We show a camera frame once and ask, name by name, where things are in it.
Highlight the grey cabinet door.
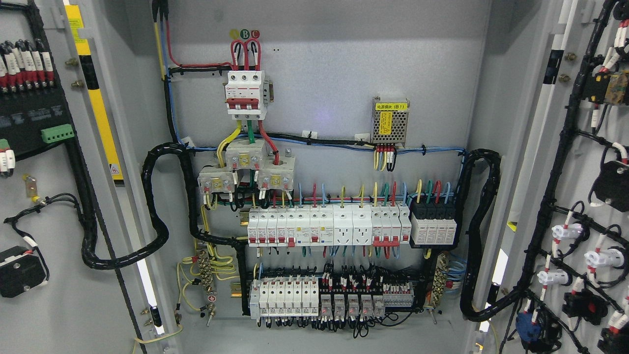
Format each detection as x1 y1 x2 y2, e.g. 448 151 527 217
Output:
0 0 182 354
464 0 629 354

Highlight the grey current transformer right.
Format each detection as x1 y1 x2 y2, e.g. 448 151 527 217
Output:
257 156 296 191

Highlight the grey current transformer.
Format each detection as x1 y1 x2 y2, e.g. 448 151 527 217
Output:
198 166 236 194
257 156 296 191
225 138 269 171

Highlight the white sockets and breakers row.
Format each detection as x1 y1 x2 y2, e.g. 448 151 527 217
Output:
247 204 412 247

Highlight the grey current transformer top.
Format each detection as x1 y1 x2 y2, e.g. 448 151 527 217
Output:
225 138 269 171

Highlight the perforated metal power supply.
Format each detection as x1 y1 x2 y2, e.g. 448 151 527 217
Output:
371 96 410 147

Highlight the grey current transformer left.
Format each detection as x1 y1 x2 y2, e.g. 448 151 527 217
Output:
198 166 236 194

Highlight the red white main breaker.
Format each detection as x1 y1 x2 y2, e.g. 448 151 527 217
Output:
225 70 269 120

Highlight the relay and terminal row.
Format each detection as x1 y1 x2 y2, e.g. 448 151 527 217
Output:
249 264 423 336

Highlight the black white surge protector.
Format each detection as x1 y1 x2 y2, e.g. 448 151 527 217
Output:
410 200 458 250

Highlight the brass ground bar left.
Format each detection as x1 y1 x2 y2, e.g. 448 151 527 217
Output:
196 250 216 327

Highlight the brass ground bar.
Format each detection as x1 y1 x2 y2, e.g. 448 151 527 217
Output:
196 250 216 327
425 252 449 325

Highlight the brass ground bar right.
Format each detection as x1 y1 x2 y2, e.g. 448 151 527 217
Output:
425 252 449 325

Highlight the black digital power meter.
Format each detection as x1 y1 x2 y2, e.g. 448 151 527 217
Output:
0 87 72 157

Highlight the black corrugated cable conduit left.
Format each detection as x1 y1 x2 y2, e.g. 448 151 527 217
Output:
81 143 246 270

